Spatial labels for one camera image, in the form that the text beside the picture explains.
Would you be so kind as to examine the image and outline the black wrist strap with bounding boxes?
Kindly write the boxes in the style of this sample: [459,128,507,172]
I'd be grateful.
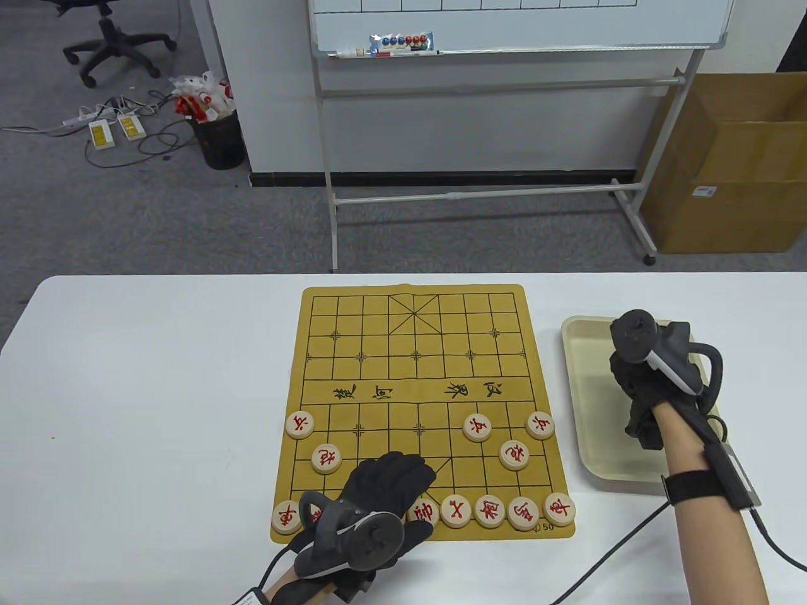
[661,470,726,506]

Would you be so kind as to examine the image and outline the pack of coloured magnets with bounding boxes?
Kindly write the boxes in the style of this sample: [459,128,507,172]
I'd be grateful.
[369,32,436,54]

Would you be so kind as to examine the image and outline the person's right hand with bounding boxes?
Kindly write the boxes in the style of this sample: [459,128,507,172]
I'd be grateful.
[608,353,700,451]

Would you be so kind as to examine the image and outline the brown cardboard box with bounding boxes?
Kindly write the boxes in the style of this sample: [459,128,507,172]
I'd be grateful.
[636,71,807,255]

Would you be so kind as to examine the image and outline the black wastebasket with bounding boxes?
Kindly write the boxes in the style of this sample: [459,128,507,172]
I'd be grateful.
[192,108,247,171]

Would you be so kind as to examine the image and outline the yellow chess board mat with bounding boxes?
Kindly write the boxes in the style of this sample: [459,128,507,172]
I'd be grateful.
[270,284,576,546]

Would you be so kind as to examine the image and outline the grey tracking controller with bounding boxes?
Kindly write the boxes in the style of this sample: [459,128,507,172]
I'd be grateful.
[608,309,726,420]
[298,490,405,579]

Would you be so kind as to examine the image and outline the black office chair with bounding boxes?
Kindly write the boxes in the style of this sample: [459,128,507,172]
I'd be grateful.
[39,0,178,89]

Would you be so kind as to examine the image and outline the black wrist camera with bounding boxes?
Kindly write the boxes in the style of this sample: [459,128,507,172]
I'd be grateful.
[337,567,378,602]

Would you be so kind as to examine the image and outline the black sensor box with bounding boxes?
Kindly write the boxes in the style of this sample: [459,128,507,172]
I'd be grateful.
[703,441,762,510]

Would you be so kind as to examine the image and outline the beige plastic tray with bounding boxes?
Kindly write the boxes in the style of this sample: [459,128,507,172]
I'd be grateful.
[560,315,738,493]

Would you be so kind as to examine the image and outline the white red trash bags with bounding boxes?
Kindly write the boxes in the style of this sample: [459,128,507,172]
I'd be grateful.
[169,71,238,124]

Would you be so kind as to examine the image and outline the white rolling whiteboard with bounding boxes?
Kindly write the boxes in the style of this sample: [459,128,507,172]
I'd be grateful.
[307,0,735,273]

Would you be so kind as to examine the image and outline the person's right forearm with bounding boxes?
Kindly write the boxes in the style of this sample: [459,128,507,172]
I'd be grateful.
[649,398,771,605]

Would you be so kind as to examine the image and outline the person's left hand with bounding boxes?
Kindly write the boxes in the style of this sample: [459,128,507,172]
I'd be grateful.
[291,451,437,585]

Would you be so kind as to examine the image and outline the white power strip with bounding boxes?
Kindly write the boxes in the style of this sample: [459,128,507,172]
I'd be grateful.
[61,106,120,130]

